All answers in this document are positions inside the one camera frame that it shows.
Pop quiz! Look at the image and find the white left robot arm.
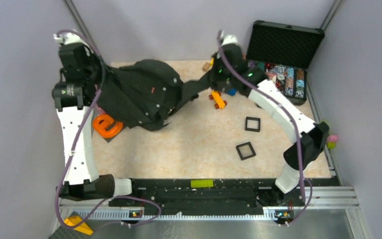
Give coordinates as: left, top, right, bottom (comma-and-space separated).
52, 29, 132, 201

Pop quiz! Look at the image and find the black square frame near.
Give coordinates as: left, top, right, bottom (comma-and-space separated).
235, 142, 257, 161

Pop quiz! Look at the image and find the black square frame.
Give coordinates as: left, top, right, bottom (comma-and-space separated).
245, 117, 261, 132
235, 142, 257, 161

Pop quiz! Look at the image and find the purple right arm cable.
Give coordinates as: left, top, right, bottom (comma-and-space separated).
216, 30, 313, 225

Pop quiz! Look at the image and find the wooden block centre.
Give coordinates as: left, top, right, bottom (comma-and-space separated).
202, 62, 211, 72

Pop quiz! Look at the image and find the yellow toy brick car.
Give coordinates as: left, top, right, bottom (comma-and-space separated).
208, 91, 227, 110

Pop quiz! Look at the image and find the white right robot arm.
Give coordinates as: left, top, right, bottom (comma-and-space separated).
209, 30, 329, 197

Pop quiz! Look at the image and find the dark pinstriped garment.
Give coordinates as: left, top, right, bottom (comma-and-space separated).
97, 59, 212, 131

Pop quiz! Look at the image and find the orange curved toy track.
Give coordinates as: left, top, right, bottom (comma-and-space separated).
92, 114, 124, 139

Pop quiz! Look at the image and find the black square frame far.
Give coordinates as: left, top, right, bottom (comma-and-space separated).
245, 117, 261, 132

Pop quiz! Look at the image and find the green flat brick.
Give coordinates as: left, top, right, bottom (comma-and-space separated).
190, 179, 214, 188

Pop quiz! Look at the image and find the blue toy brick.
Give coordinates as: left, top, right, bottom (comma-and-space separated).
226, 89, 237, 96

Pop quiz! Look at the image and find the black poker chip case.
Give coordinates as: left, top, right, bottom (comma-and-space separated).
246, 20, 325, 106

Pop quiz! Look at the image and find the yellow wedge block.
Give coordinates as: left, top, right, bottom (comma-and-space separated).
64, 215, 94, 236

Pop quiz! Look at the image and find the pink and green toy pile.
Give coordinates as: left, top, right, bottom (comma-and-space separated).
319, 120, 339, 150

